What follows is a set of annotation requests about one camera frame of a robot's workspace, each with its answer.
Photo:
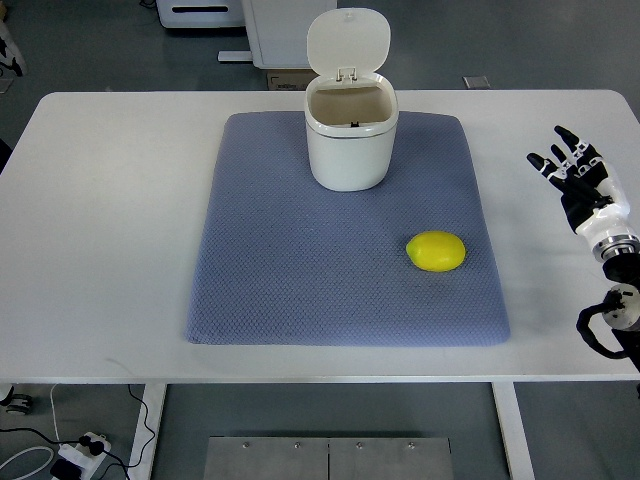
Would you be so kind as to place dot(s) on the grey floor socket plate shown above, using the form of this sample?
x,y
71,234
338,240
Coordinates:
x,y
476,82

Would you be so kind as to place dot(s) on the white right table leg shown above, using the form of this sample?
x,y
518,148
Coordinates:
x,y
512,431

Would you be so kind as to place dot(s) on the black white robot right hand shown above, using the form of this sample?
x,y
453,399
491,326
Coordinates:
x,y
592,196

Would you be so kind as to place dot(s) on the cardboard box behind table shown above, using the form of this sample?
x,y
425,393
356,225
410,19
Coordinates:
x,y
289,79

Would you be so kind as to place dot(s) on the white left table leg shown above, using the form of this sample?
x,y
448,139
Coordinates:
x,y
146,435

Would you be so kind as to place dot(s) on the white cabinet in background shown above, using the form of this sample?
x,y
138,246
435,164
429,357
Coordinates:
x,y
277,33

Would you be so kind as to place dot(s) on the white trash bin with lid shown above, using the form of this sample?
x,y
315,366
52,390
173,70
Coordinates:
x,y
351,111

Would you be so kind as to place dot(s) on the grey metal floor plate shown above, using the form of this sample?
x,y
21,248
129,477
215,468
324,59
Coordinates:
x,y
328,458

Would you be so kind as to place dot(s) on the white table leg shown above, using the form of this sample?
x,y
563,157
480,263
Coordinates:
x,y
146,435
512,431

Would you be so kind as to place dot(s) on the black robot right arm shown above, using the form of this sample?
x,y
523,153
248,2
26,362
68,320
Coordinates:
x,y
620,307

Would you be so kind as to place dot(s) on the black white object top left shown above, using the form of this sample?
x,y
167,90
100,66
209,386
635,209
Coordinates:
x,y
11,56

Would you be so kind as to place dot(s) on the yellow lemon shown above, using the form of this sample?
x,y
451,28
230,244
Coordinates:
x,y
436,251

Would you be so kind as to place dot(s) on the blue-grey textured mat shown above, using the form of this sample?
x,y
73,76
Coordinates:
x,y
284,261

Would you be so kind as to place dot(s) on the white appliance with black slot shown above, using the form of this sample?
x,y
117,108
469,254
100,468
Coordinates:
x,y
200,14

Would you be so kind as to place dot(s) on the white power strip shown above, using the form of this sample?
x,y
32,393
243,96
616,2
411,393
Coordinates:
x,y
82,460

